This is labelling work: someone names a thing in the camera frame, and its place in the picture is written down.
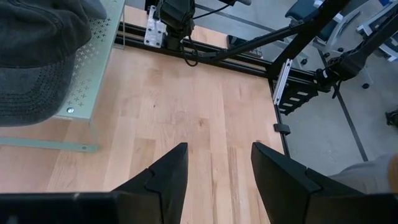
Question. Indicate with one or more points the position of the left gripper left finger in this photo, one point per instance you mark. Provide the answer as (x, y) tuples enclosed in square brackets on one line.
[(169, 180)]

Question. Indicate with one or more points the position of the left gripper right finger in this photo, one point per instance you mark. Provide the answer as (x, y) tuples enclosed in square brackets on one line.
[(280, 183)]

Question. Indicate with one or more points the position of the grey cap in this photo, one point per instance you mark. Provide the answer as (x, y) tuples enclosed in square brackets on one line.
[(37, 34), (28, 93)]

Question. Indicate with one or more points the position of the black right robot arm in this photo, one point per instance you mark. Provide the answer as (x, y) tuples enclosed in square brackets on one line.
[(175, 15)]

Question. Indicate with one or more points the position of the black table edge clip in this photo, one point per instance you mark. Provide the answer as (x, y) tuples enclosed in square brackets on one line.
[(281, 128)]

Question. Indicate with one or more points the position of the person's leg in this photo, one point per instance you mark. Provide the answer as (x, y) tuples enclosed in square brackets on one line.
[(367, 175)]

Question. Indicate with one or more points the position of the black caster wheel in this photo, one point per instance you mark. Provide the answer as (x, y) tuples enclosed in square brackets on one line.
[(392, 117)]

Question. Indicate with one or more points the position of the dark blue office chair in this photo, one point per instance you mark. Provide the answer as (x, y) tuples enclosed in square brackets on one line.
[(303, 11)]

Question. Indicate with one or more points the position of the white chair base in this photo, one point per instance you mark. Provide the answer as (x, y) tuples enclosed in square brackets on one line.
[(373, 28)]

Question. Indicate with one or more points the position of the silver frame bracket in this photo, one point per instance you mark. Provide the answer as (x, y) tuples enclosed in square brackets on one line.
[(281, 84)]

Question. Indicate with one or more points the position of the black aluminium table frame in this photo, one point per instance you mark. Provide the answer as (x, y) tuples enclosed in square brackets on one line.
[(248, 63)]

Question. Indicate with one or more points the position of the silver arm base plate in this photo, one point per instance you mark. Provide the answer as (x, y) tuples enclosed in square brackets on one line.
[(154, 31)]

